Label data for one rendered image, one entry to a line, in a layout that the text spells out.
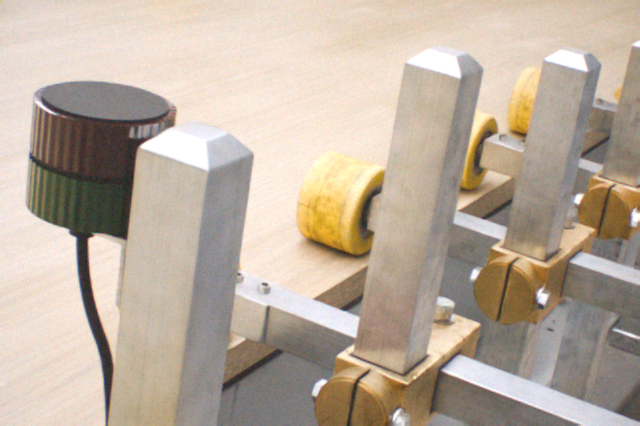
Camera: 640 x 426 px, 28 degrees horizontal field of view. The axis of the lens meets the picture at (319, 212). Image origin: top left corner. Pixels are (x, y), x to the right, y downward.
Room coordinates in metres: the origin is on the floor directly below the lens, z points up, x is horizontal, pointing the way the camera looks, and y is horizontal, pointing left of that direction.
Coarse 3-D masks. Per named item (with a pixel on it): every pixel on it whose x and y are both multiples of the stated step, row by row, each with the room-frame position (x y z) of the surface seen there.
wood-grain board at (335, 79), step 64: (64, 0) 1.82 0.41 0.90; (128, 0) 1.89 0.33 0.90; (192, 0) 1.96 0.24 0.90; (256, 0) 2.03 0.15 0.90; (320, 0) 2.11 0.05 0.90; (384, 0) 2.20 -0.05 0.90; (448, 0) 2.29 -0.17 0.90; (512, 0) 2.39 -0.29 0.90; (576, 0) 2.50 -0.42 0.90; (0, 64) 1.45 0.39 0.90; (64, 64) 1.50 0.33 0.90; (128, 64) 1.54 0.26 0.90; (192, 64) 1.59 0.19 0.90; (256, 64) 1.64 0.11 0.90; (320, 64) 1.69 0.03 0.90; (384, 64) 1.75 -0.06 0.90; (512, 64) 1.88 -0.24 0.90; (0, 128) 1.23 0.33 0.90; (256, 128) 1.37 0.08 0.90; (320, 128) 1.41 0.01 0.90; (384, 128) 1.45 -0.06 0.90; (0, 192) 1.06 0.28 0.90; (256, 192) 1.17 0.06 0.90; (512, 192) 1.35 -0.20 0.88; (0, 256) 0.93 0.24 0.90; (64, 256) 0.95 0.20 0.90; (256, 256) 1.01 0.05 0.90; (320, 256) 1.03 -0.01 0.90; (0, 320) 0.82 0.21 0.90; (64, 320) 0.84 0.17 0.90; (0, 384) 0.74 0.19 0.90; (64, 384) 0.75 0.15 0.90
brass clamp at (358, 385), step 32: (352, 352) 0.72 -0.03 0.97; (448, 352) 0.75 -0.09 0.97; (320, 384) 0.71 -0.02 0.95; (352, 384) 0.69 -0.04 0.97; (384, 384) 0.69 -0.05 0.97; (416, 384) 0.70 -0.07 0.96; (320, 416) 0.69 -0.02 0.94; (352, 416) 0.68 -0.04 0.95; (384, 416) 0.68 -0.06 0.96; (416, 416) 0.71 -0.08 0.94
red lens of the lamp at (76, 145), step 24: (48, 120) 0.50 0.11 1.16; (72, 120) 0.49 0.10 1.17; (168, 120) 0.51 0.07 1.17; (48, 144) 0.50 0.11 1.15; (72, 144) 0.49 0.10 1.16; (96, 144) 0.49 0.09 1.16; (120, 144) 0.50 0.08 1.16; (72, 168) 0.49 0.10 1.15; (96, 168) 0.49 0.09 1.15; (120, 168) 0.50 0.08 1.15
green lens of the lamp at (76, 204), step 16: (32, 160) 0.51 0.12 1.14; (32, 176) 0.51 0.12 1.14; (48, 176) 0.50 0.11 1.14; (64, 176) 0.49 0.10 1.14; (32, 192) 0.50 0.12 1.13; (48, 192) 0.50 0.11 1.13; (64, 192) 0.49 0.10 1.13; (80, 192) 0.49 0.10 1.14; (96, 192) 0.49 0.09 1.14; (112, 192) 0.49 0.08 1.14; (128, 192) 0.50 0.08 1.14; (32, 208) 0.50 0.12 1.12; (48, 208) 0.50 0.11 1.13; (64, 208) 0.49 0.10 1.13; (80, 208) 0.49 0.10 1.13; (96, 208) 0.49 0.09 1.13; (112, 208) 0.49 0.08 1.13; (128, 208) 0.50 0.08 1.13; (64, 224) 0.49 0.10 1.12; (80, 224) 0.49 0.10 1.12; (96, 224) 0.49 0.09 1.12; (112, 224) 0.50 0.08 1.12; (128, 224) 0.50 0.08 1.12
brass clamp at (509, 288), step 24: (576, 240) 0.98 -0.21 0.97; (504, 264) 0.91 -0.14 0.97; (528, 264) 0.92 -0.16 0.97; (552, 264) 0.92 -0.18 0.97; (480, 288) 0.92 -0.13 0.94; (504, 288) 0.91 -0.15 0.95; (528, 288) 0.90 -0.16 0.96; (552, 288) 0.94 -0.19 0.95; (504, 312) 0.91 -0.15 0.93; (528, 312) 0.90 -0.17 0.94
